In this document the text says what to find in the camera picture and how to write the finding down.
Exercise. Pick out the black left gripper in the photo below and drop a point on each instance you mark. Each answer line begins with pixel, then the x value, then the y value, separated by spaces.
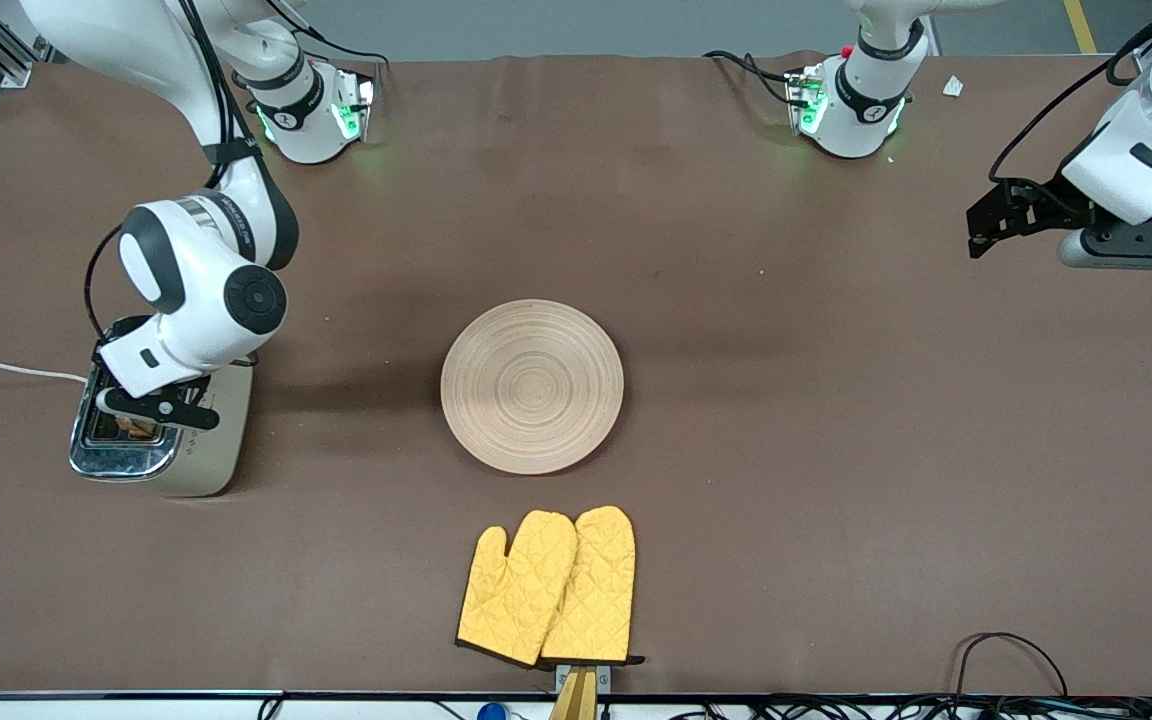
pixel 1044 209

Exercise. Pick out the round wooden plate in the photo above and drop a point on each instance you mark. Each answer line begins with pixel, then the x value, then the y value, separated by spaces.
pixel 532 386

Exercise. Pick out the brown bread slice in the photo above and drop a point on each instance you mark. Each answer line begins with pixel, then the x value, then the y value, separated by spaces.
pixel 139 429

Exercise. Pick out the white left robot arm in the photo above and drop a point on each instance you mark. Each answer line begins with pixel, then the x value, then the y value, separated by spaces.
pixel 1146 150

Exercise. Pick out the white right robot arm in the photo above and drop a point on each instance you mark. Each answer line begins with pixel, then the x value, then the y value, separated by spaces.
pixel 196 270

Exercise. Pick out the cream and chrome toaster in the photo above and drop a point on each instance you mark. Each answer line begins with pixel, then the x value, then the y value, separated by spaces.
pixel 221 440

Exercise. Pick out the small white paper scrap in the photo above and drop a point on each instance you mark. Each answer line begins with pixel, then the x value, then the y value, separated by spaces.
pixel 953 86

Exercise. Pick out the brown table cover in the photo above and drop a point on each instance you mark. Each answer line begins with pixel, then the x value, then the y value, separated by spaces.
pixel 636 200

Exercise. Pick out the yellow quilted oven mitt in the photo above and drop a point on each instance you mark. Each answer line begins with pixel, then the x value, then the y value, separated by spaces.
pixel 516 590
pixel 601 590

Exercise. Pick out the blue round cap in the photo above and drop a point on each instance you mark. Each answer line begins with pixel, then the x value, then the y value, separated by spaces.
pixel 491 712

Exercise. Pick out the wooden clamp with metal bracket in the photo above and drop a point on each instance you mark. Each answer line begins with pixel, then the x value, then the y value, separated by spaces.
pixel 576 700

